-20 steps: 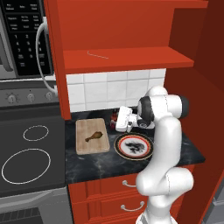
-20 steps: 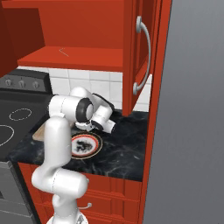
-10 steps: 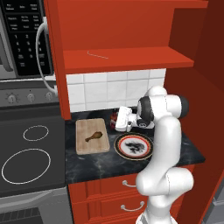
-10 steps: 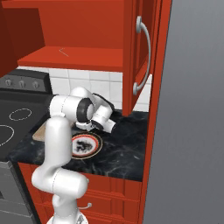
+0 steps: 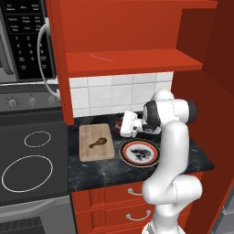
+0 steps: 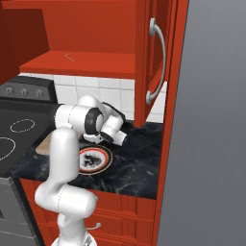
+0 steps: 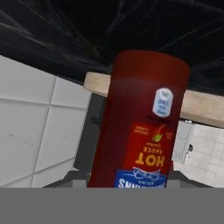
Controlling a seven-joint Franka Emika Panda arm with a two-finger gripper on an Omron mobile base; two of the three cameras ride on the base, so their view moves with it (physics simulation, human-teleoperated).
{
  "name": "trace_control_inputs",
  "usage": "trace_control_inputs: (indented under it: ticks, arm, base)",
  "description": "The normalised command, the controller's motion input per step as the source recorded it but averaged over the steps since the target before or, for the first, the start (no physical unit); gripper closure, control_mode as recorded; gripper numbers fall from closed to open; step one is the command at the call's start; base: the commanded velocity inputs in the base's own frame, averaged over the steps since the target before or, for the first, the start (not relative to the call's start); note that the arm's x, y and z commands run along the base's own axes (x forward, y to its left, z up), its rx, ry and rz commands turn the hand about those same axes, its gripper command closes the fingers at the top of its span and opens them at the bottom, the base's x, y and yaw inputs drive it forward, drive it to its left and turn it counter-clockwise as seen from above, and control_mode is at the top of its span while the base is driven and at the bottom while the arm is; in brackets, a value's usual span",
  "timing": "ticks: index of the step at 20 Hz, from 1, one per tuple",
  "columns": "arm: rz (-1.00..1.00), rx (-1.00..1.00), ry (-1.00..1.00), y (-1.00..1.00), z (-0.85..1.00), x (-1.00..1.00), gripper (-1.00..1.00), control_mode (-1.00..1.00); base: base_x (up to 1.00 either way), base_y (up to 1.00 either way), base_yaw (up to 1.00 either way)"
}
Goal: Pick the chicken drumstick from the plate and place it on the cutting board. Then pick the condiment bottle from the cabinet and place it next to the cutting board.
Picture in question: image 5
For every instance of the red drawer front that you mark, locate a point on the red drawer front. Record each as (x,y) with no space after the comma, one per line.
(112,218)
(115,195)

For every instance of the red cabinet door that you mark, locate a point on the red cabinet door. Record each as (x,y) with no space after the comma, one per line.
(216,106)

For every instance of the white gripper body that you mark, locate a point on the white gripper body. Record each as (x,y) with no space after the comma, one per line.
(128,123)

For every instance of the grey oven door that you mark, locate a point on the grey oven door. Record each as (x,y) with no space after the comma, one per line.
(36,218)

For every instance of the wooden cutting board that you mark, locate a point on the wooden cutting board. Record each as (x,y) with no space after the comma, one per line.
(96,134)

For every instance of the red cabinet shelf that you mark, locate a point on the red cabinet shelf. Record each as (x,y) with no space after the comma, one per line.
(131,62)

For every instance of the black microwave oven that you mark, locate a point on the black microwave oven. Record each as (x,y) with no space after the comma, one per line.
(24,39)

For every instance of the black hob stove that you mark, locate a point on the black hob stove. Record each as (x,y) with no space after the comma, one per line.
(33,158)

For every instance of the brown chicken drumstick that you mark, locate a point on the brown chicken drumstick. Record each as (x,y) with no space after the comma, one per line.
(99,142)

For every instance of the red wall cabinet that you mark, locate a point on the red wall cabinet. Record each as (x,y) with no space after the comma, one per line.
(64,45)

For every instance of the red condiment bottle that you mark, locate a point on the red condiment bottle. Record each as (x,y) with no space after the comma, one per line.
(117,125)

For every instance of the white plate with dark rim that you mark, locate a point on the white plate with dark rim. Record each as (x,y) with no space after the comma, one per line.
(138,152)

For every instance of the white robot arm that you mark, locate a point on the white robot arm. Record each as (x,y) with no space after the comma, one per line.
(173,143)

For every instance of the grey stove knob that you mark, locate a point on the grey stove knob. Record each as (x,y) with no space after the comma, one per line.
(51,100)
(12,102)
(32,101)

